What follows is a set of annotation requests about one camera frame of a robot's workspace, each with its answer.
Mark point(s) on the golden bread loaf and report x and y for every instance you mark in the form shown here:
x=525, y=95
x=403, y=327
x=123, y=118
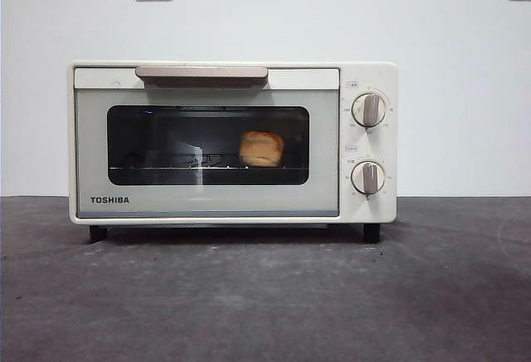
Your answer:
x=261, y=149

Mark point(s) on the beige oven knob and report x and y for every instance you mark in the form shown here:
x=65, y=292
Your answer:
x=368, y=177
x=368, y=109

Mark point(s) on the white Toshiba toaster oven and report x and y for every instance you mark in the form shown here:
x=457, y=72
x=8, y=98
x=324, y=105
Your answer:
x=367, y=75

